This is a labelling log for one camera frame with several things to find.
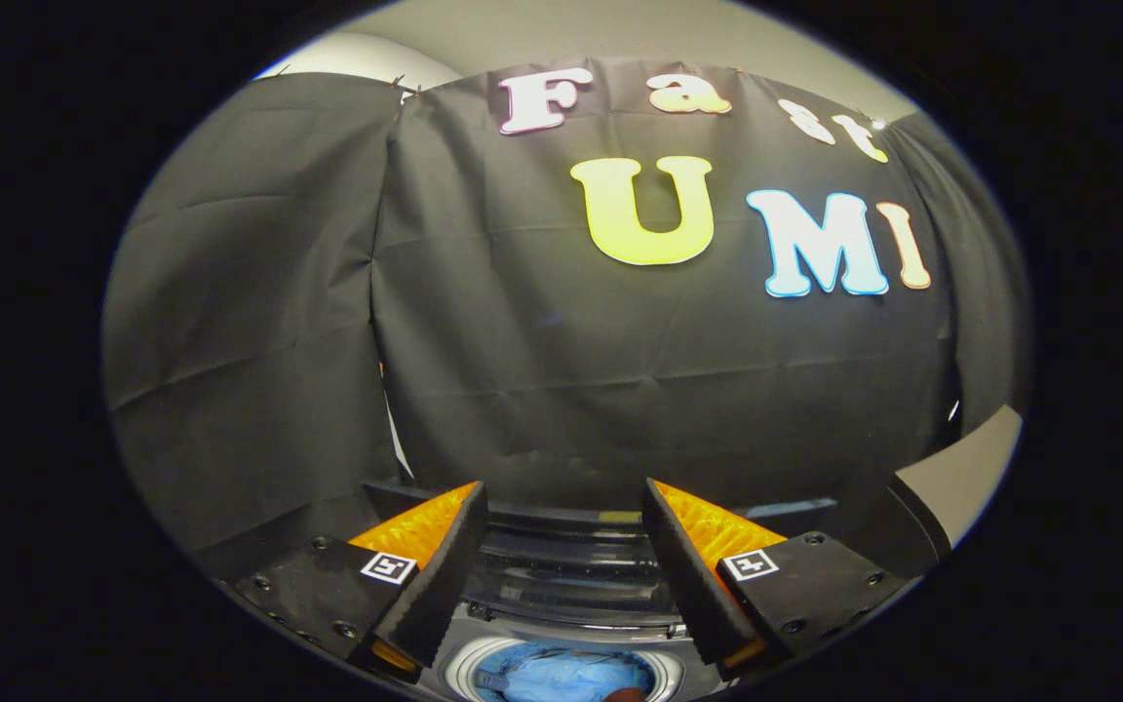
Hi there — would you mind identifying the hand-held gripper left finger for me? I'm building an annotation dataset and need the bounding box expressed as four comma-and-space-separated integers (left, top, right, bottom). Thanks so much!
232, 480, 490, 682

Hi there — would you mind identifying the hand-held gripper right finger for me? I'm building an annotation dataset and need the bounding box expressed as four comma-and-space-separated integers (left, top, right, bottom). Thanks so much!
640, 477, 913, 683

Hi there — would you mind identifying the black backdrop cloth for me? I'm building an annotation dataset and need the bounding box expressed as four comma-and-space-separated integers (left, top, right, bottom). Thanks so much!
101, 57, 1035, 586

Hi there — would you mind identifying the light blue polo shirt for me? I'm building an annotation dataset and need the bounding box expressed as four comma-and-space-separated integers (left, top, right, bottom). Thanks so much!
476, 648, 655, 702

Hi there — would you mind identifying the grey cabinet with dark top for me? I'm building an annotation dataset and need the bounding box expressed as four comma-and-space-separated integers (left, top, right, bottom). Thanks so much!
888, 405, 1024, 562

